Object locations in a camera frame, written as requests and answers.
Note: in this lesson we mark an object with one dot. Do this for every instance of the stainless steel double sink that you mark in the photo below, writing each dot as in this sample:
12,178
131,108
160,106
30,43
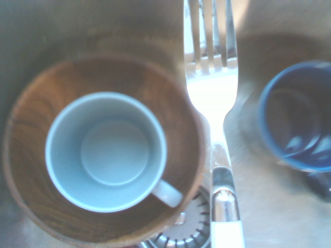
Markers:
77,25

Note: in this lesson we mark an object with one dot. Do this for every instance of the grey mug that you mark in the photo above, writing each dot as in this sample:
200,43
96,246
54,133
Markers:
111,155

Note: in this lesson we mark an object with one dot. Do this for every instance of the metal drain strainer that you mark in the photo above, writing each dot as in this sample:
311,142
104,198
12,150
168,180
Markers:
191,227

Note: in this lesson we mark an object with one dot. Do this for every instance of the navy blue mug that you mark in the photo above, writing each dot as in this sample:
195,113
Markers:
297,116

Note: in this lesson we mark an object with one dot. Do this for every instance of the brown wooden bowl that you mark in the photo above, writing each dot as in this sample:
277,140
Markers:
31,129

